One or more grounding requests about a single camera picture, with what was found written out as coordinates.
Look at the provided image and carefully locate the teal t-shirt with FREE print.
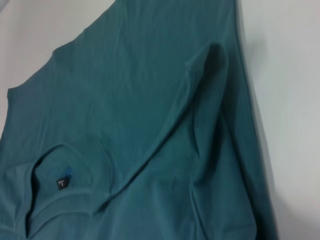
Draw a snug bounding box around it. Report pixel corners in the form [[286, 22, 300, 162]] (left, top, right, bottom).
[[0, 0, 288, 240]]

